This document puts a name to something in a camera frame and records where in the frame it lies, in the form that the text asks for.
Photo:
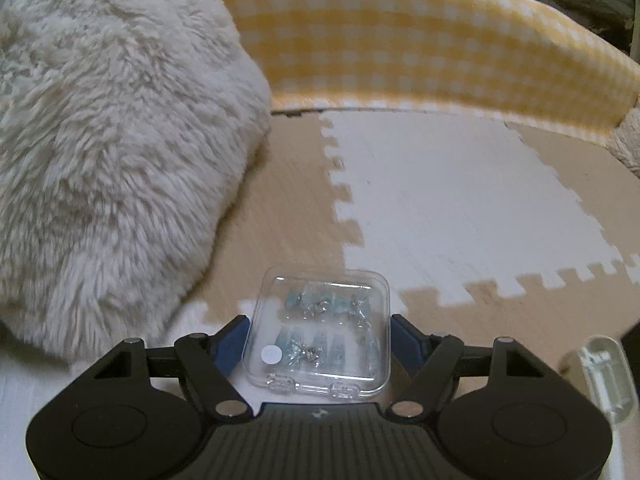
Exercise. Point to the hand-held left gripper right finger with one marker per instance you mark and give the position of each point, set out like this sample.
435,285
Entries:
406,342

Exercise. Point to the fluffy white pillow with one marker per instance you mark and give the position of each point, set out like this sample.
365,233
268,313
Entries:
627,140
110,150

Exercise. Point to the black storage box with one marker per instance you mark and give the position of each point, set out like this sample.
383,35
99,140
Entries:
632,337

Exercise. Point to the yellow checkered mattress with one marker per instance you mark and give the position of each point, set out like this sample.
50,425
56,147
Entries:
425,35

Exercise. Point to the foam puzzle floor mat tiles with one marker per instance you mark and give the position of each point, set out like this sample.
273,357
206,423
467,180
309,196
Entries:
450,220

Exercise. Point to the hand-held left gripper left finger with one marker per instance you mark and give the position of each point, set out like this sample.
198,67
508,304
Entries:
231,345

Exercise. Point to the clear plastic case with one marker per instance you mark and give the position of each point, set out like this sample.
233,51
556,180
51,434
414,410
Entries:
320,320

